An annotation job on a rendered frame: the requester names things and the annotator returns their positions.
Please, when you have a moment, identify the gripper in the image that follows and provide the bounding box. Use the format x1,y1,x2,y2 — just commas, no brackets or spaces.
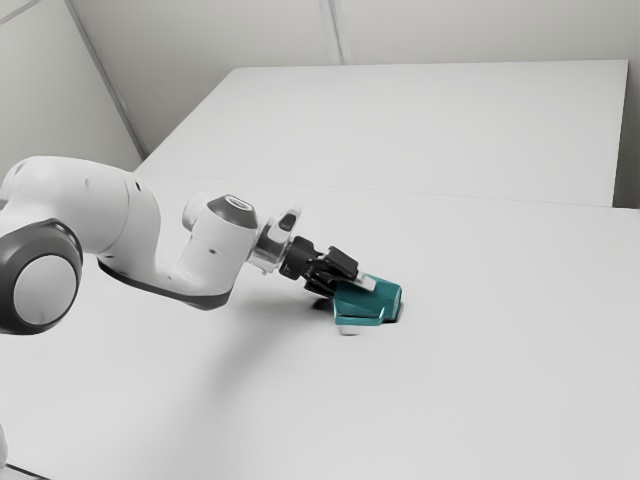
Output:
279,235,377,337

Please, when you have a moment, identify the teal faceted mug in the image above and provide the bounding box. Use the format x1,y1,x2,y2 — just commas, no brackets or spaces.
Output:
331,273,404,328

